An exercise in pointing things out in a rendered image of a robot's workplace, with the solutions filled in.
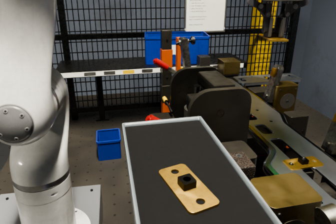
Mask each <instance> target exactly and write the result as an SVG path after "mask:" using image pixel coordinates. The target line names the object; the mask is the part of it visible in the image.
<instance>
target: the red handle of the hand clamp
mask: <svg viewBox="0 0 336 224"><path fill-rule="evenodd" d="M153 64H155V65H157V66H158V67H160V68H162V69H163V70H165V71H166V70H167V71H169V72H171V73H172V74H175V73H176V72H177V71H176V70H174V69H173V68H171V67H169V65H168V64H166V63H164V62H163V61H161V60H159V59H158V58H156V59H155V58H154V60H153Z"/></svg>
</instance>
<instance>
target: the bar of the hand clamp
mask: <svg viewBox="0 0 336 224"><path fill-rule="evenodd" d="M189 43H191V44H192V45H194V44H195V43H196V40H195V37H194V36H191V38H190V39H188V38H186V37H180V38H179V40H178V42H176V45H179V46H180V51H181V58H182V65H183V68H186V67H191V59H190V51H189Z"/></svg>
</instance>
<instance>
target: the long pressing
mask: <svg viewBox="0 0 336 224"><path fill-rule="evenodd" d="M227 79H229V80H230V81H231V82H233V83H234V84H235V87H241V88H243V89H245V90H246V91H247V92H249V94H250V96H251V108H250V115H252V116H253V117H254V118H255V119H256V120H249V126H248V134H249V135H250V136H251V137H252V138H253V139H254V140H255V141H256V142H257V143H258V144H259V145H260V146H261V147H262V148H263V149H264V150H265V151H266V152H267V154H268V156H267V157H266V159H265V160H264V162H263V171H264V173H265V174H266V175H267V176H273V175H280V174H287V173H295V174H298V175H300V176H301V177H302V178H303V179H304V180H305V181H306V182H307V183H308V184H309V185H310V186H311V187H312V188H313V189H314V190H315V191H316V192H317V193H319V194H320V195H321V197H322V203H323V204H321V206H324V205H327V204H330V203H332V204H335V205H336V199H334V198H332V197H331V196H330V195H329V194H328V193H327V192H326V191H324V190H323V189H322V188H321V187H320V186H319V185H318V184H317V183H316V182H315V181H314V180H313V179H311V178H310V177H309V176H308V175H307V174H306V173H305V172H304V171H303V170H307V169H313V170H315V171H317V172H318V173H319V174H320V175H321V176H322V177H323V178H325V179H326V180H327V181H328V182H329V183H330V184H332V185H333V186H334V187H335V188H336V159H334V158H333V157H332V156H330V155H329V154H328V153H326V152H325V151H324V150H322V149H321V148H320V147H318V146H317V145H316V144H314V143H313V142H311V141H310V140H309V139H307V138H306V137H305V136H303V135H302V134H301V133H299V132H298V131H297V130H295V129H294V128H293V127H291V126H290V125H289V124H288V123H287V120H286V118H285V116H284V115H283V114H282V113H281V112H279V111H278V110H277V109H275V108H274V107H272V106H271V105H270V104H268V103H267V102H265V101H264V100H263V99H261V98H260V97H258V96H257V95H256V94H254V93H253V92H251V91H250V90H248V89H247V88H246V87H244V86H243V85H241V84H240V83H239V82H237V81H236V80H234V79H232V78H227ZM270 121H272V122H270ZM256 126H264V127H266V128H267V129H268V130H269V131H270V132H272V133H270V134H264V133H262V132H260V131H259V130H258V129H257V128H256ZM271 140H280V141H282V142H283V143H284V144H285V145H287V146H288V147H289V148H290V149H291V150H292V151H293V152H295V153H296V154H297V155H298V156H299V157H310V156H313V157H316V158H317V159H318V160H319V161H321V162H322V163H323V166H319V167H312V168H305V169H298V170H291V169H289V168H288V167H287V166H286V165H285V164H284V163H283V160H288V159H290V158H289V157H288V156H286V155H285V154H284V153H283V152H282V151H281V150H280V149H279V148H278V147H277V146H276V145H275V144H273V143H272V142H271Z"/></svg>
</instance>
